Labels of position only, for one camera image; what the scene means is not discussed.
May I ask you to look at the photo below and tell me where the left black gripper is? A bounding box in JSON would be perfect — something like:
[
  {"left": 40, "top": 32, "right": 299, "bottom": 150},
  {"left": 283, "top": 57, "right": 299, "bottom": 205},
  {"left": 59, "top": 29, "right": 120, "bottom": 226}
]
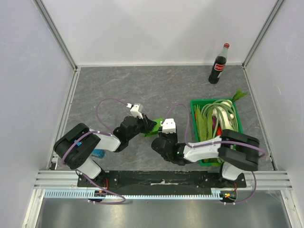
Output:
[{"left": 127, "top": 113, "right": 157, "bottom": 140}]

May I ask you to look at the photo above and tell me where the green paper box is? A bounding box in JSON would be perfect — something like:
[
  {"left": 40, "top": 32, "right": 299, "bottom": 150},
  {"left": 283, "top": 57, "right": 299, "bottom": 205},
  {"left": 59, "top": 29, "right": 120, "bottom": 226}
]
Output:
[{"left": 143, "top": 118, "right": 164, "bottom": 137}]

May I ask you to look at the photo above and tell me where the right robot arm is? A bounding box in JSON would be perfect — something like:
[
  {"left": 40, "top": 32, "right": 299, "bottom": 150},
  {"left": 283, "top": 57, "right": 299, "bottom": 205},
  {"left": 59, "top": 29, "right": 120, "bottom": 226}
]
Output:
[{"left": 151, "top": 129, "right": 265, "bottom": 187}]

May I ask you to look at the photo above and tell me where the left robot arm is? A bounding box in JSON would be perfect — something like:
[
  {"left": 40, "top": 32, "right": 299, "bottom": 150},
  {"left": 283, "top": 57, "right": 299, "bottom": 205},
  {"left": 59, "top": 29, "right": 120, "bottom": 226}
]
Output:
[{"left": 53, "top": 114, "right": 157, "bottom": 187}]

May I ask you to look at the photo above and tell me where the blue small box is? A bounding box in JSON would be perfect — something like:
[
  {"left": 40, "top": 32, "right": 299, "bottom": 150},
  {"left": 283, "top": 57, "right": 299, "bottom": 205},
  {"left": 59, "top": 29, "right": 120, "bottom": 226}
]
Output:
[{"left": 91, "top": 149, "right": 105, "bottom": 159}]

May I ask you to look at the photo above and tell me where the green plastic tray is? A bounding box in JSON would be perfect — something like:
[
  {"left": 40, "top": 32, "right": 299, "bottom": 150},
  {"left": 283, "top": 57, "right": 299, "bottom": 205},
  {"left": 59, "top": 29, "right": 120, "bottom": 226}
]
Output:
[{"left": 190, "top": 98, "right": 243, "bottom": 167}]

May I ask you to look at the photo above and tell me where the purple onion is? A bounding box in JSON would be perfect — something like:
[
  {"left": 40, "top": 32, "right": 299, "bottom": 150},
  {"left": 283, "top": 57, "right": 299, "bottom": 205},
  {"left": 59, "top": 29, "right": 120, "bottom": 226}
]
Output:
[{"left": 212, "top": 116, "right": 217, "bottom": 129}]

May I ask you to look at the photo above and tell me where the green long beans bundle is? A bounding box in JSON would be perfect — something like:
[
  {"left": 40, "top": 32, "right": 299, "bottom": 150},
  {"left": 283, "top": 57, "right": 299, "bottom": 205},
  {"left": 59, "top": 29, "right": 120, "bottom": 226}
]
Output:
[{"left": 197, "top": 101, "right": 235, "bottom": 142}]

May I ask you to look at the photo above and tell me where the orange carrot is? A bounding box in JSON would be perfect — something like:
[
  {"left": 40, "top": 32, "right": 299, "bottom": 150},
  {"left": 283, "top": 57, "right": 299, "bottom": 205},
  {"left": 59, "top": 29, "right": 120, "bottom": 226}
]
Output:
[{"left": 216, "top": 126, "right": 222, "bottom": 136}]

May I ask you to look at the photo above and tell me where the cola glass bottle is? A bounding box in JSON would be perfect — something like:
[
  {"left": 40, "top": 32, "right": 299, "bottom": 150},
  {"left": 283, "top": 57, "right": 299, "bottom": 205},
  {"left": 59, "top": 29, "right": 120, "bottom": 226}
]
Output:
[{"left": 209, "top": 43, "right": 230, "bottom": 84}]

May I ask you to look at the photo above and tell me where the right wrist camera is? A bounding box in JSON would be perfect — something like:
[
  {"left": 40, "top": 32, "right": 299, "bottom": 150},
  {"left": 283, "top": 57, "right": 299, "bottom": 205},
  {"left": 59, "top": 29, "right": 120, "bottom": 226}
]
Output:
[{"left": 161, "top": 118, "right": 176, "bottom": 134}]

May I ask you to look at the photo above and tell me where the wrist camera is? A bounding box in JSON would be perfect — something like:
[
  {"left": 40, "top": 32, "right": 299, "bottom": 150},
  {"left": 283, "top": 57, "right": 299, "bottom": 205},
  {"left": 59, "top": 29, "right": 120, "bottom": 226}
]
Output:
[
  {"left": 126, "top": 103, "right": 143, "bottom": 119},
  {"left": 161, "top": 118, "right": 176, "bottom": 134}
]

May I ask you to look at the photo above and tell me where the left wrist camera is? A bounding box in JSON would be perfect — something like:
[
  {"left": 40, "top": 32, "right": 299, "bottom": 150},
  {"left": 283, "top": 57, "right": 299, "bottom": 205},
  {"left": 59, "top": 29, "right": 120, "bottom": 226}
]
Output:
[{"left": 126, "top": 103, "right": 143, "bottom": 119}]

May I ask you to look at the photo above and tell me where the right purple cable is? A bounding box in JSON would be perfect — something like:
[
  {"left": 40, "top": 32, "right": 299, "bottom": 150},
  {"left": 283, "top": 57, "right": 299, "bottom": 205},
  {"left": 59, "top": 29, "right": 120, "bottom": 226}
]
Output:
[{"left": 166, "top": 103, "right": 266, "bottom": 205}]

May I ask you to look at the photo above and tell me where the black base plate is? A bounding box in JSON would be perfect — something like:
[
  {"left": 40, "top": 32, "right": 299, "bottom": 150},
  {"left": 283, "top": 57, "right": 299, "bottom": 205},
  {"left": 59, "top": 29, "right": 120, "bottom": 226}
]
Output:
[{"left": 93, "top": 171, "right": 247, "bottom": 195}]

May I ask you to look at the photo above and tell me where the grey cable duct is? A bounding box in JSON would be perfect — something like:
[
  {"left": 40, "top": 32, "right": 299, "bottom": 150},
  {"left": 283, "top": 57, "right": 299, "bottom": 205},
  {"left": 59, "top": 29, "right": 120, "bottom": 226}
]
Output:
[{"left": 44, "top": 189, "right": 222, "bottom": 200}]

